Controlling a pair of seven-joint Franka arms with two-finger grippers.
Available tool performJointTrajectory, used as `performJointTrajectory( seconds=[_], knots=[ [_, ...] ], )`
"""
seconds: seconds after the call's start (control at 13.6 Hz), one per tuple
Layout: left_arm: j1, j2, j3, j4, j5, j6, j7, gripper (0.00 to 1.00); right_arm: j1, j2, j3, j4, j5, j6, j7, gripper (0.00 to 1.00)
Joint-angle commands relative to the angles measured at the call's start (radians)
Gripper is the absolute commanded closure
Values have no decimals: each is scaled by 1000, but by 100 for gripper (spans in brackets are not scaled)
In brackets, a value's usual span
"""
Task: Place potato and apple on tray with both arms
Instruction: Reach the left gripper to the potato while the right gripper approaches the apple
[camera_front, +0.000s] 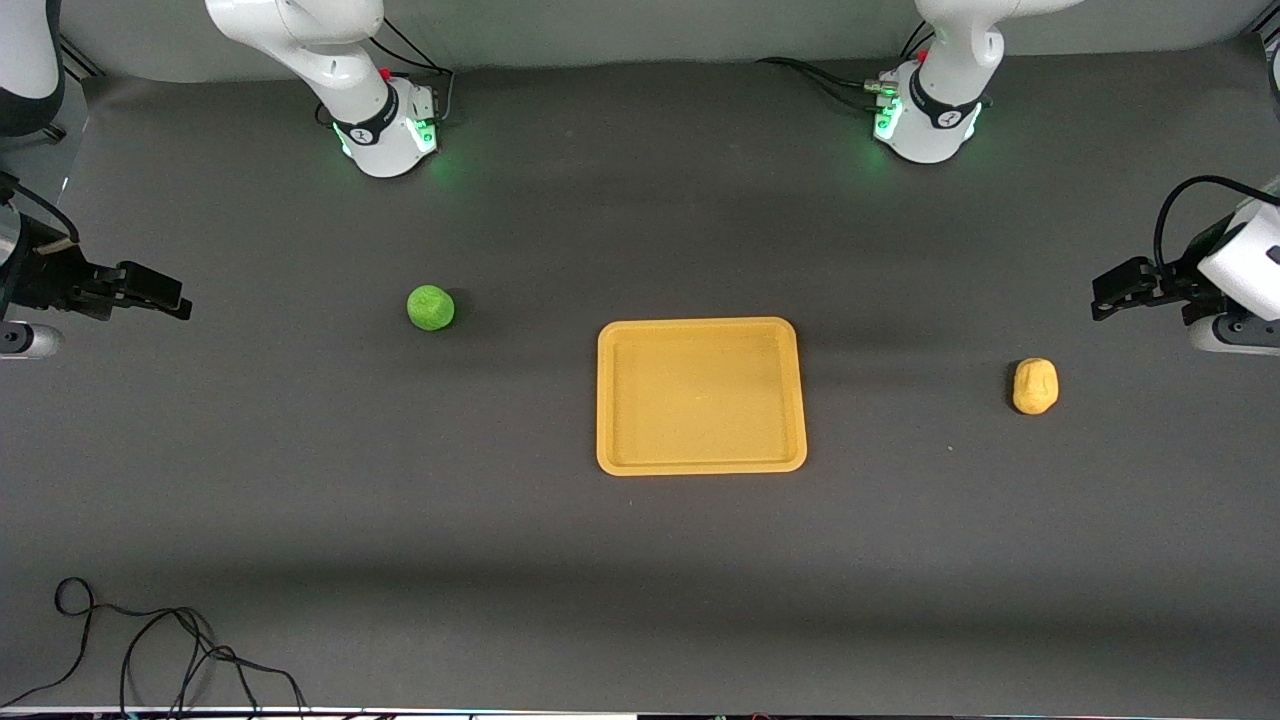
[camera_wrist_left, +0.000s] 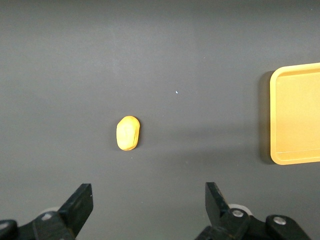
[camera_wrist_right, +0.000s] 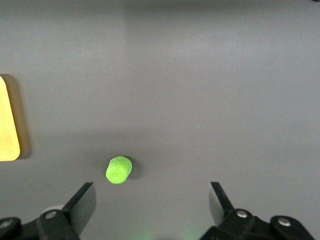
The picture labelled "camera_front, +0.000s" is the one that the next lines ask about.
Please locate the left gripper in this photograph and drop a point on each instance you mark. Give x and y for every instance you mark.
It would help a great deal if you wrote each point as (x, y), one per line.
(1178, 281)

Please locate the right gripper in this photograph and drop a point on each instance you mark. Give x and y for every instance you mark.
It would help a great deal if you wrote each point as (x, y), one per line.
(45, 279)

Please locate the yellow potato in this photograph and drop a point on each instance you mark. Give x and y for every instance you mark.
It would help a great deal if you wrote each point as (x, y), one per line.
(1035, 386)

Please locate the green apple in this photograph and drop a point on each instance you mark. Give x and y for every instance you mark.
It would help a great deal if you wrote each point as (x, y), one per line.
(431, 308)

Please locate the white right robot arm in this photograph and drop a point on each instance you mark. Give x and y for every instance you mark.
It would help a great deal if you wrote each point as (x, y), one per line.
(330, 60)

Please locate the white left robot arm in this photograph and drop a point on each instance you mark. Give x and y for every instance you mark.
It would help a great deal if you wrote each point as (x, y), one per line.
(940, 110)

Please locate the yellow rectangular tray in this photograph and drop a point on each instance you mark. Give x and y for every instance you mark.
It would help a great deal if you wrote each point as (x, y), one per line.
(700, 400)

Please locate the dark grey table mat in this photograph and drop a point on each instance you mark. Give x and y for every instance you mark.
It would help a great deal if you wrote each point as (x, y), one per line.
(500, 560)

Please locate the aluminium frame rail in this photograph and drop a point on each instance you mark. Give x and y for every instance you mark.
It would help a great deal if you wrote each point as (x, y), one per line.
(82, 62)
(55, 130)

